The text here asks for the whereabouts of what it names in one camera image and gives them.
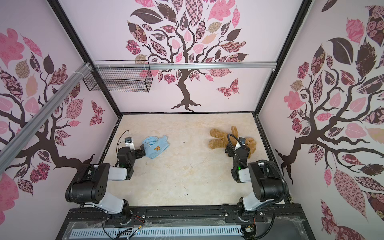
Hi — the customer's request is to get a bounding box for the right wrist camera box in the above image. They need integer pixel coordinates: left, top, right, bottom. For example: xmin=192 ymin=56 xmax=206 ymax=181
xmin=235 ymin=137 xmax=246 ymax=150

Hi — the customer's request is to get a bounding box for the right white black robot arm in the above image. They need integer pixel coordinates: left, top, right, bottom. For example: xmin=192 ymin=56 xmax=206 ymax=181
xmin=225 ymin=143 xmax=288 ymax=223

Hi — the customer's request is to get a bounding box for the light blue bear shirt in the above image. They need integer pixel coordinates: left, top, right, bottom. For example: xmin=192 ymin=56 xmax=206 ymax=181
xmin=143 ymin=135 xmax=170 ymax=159

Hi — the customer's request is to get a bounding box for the horizontal aluminium rail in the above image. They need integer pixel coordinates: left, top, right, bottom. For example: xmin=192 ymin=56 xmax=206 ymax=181
xmin=94 ymin=62 xmax=277 ymax=70

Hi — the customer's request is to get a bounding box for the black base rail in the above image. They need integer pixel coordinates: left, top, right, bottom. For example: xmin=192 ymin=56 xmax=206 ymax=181
xmin=64 ymin=204 xmax=298 ymax=226

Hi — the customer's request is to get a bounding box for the black wire basket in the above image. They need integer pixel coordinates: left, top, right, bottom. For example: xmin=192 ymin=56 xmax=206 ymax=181
xmin=83 ymin=61 xmax=153 ymax=93

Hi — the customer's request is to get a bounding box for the white slotted cable duct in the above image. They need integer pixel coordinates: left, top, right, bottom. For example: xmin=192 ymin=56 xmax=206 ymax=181
xmin=68 ymin=226 xmax=244 ymax=240

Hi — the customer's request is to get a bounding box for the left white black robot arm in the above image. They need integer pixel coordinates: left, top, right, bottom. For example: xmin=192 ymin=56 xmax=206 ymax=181
xmin=65 ymin=145 xmax=146 ymax=222

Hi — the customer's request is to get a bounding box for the thin black camera cable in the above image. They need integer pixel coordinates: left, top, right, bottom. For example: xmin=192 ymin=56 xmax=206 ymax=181
xmin=116 ymin=129 xmax=131 ymax=151

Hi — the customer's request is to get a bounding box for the diagonal aluminium rail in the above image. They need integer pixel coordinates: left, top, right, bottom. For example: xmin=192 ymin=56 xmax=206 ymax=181
xmin=1 ymin=63 xmax=91 ymax=173

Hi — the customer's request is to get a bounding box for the brown teddy bear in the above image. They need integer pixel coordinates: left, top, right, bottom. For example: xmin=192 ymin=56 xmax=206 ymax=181
xmin=209 ymin=129 xmax=257 ymax=159

